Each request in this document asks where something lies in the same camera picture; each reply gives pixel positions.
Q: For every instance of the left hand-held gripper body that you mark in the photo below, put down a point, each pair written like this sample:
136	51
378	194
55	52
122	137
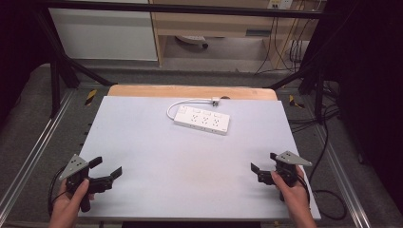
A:
74	166

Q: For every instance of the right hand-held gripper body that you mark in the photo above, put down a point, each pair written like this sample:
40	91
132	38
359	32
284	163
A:
286	171

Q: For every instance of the white power strip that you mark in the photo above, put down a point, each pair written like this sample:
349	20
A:
202	119

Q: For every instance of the white plug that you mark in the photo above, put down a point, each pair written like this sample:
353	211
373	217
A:
216	101

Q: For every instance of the person's right hand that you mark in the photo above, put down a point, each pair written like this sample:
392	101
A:
293	196

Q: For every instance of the person's left hand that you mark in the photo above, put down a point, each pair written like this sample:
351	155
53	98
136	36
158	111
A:
67	204

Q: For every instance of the yellow black floor tape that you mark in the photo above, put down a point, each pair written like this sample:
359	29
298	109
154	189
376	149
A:
295	102
91	97

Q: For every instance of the wooden table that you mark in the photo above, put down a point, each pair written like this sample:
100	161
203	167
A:
190	91

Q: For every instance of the white cabinet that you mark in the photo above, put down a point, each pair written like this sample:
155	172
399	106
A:
104	34

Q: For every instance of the white chair base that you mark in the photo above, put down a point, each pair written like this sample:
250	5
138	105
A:
193	40

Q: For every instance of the wooden desk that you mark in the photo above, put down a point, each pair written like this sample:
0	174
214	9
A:
218	25

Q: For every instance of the aluminium rail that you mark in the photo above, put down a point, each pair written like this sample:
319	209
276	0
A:
343	180
30	158

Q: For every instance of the white wall socket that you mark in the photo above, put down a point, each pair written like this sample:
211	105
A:
280	3

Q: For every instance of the black metal frame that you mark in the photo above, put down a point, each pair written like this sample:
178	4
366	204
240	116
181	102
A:
190	9

